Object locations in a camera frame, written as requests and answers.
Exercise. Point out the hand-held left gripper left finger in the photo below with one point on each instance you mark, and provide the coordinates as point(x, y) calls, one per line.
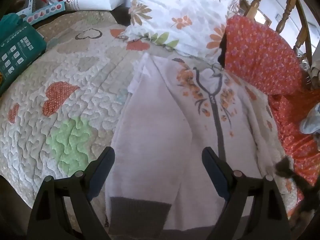
point(95, 188)

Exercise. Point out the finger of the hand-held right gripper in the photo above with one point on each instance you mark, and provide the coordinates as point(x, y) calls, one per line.
point(285, 168)

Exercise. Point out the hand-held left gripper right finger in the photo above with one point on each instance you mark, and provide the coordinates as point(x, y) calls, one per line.
point(217, 177)

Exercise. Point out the white fleece zip jacket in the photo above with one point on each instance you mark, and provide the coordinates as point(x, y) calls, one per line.
point(150, 142)

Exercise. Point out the orange floral cloth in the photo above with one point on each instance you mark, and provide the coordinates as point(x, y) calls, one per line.
point(292, 135)

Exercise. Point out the light blue cloth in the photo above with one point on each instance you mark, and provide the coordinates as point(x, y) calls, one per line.
point(311, 122)

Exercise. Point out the white crumpled cloth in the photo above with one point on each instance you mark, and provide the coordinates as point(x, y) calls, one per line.
point(313, 73)

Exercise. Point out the heart patterned quilt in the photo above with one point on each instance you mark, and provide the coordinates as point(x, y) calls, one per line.
point(75, 80)

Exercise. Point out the orange floral pillow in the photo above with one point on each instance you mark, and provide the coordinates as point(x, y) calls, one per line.
point(260, 55)

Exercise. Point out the teal box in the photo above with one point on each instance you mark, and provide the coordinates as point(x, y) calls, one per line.
point(17, 47)

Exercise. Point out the white floral pillow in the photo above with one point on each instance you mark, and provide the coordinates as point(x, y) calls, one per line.
point(180, 10)

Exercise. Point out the colourful cardboard box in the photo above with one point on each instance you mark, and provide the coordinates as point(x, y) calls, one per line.
point(40, 15)

